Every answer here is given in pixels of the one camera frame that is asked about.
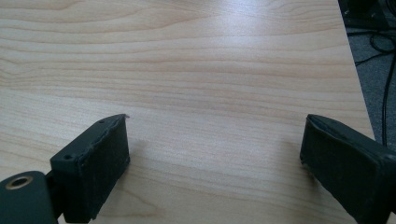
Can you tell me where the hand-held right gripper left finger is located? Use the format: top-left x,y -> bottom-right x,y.
49,113 -> 131,224

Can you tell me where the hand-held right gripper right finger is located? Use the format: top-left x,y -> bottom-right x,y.
299,113 -> 396,224

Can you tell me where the dark equipment base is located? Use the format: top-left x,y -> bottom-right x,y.
337,0 -> 396,32

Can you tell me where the black cable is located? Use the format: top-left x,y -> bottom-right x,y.
346,29 -> 396,67
381,59 -> 396,147

